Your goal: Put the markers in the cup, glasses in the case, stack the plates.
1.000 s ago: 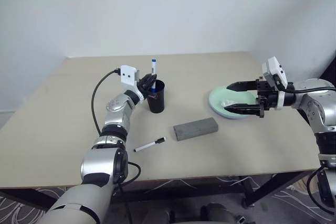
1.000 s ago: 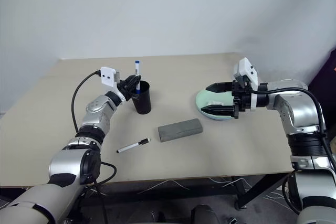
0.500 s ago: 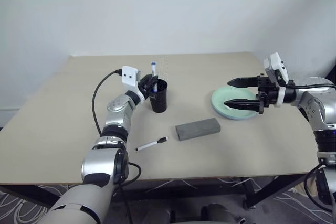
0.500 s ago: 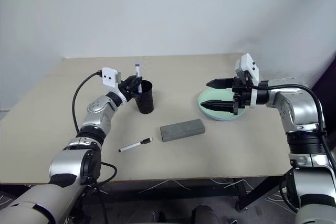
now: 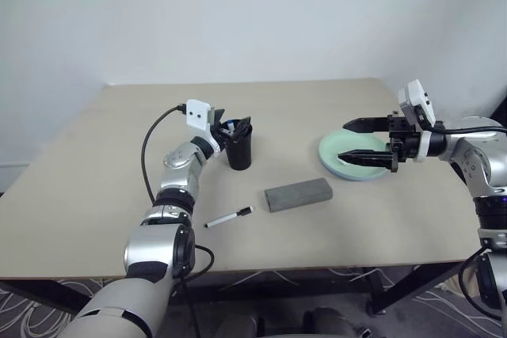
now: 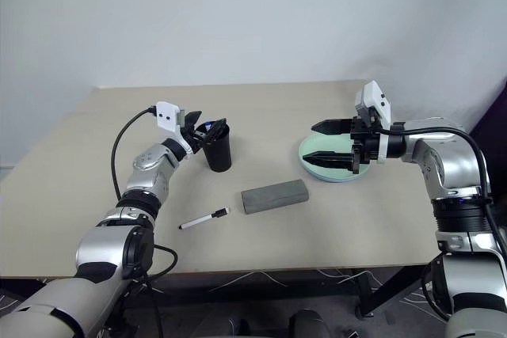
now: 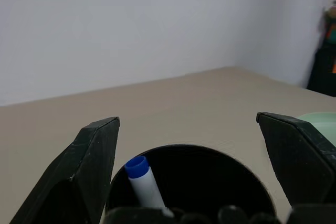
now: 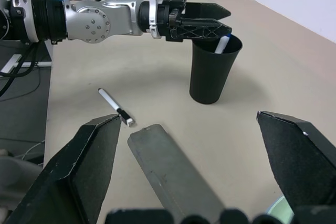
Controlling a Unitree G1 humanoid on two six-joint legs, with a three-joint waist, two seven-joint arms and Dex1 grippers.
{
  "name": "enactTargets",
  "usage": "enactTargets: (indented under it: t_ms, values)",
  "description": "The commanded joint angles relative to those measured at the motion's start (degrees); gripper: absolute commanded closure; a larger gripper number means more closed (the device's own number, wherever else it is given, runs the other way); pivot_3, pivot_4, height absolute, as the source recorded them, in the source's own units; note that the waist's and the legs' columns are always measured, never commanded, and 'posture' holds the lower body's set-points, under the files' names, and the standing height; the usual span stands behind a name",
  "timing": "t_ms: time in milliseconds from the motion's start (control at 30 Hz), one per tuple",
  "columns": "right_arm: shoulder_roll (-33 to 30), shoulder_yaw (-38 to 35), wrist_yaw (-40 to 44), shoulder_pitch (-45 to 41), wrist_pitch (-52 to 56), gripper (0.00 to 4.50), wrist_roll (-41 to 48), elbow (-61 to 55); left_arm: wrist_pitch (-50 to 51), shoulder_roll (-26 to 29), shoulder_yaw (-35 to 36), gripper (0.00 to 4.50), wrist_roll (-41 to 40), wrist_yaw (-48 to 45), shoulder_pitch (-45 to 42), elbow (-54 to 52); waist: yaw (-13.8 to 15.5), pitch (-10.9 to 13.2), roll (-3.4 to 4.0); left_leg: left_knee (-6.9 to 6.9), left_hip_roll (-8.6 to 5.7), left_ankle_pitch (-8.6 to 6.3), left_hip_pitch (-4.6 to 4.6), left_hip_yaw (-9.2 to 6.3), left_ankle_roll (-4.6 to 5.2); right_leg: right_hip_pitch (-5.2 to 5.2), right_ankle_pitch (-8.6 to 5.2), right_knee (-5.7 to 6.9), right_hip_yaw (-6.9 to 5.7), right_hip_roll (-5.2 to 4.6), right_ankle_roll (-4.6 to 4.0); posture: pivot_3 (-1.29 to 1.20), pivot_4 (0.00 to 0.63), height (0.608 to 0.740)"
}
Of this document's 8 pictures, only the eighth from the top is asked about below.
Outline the light green plate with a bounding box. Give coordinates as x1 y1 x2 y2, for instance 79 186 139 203
265 195 295 224

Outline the grey rounded shape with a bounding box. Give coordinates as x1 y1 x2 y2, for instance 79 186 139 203
0 149 44 224

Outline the black floor cable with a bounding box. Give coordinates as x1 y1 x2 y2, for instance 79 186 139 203
0 40 43 101

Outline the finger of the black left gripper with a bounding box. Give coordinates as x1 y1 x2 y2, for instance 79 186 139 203
170 18 233 42
183 2 232 21

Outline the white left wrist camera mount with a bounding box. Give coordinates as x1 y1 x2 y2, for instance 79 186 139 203
146 0 177 40

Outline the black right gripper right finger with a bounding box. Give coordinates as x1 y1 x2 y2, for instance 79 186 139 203
256 111 336 207

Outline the blue capped whiteboard marker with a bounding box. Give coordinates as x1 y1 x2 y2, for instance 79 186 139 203
214 34 232 54

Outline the thin white floor cable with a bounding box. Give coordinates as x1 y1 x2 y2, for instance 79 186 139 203
23 140 46 162

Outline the black plastic cup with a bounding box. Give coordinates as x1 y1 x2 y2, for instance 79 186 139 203
188 34 244 105

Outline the thin white black pen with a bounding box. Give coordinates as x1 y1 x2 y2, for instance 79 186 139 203
98 88 137 127

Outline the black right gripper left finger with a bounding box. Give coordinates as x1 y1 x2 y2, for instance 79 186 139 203
5 114 122 224

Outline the white metal stand foot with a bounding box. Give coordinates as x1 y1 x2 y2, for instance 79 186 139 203
0 53 53 78

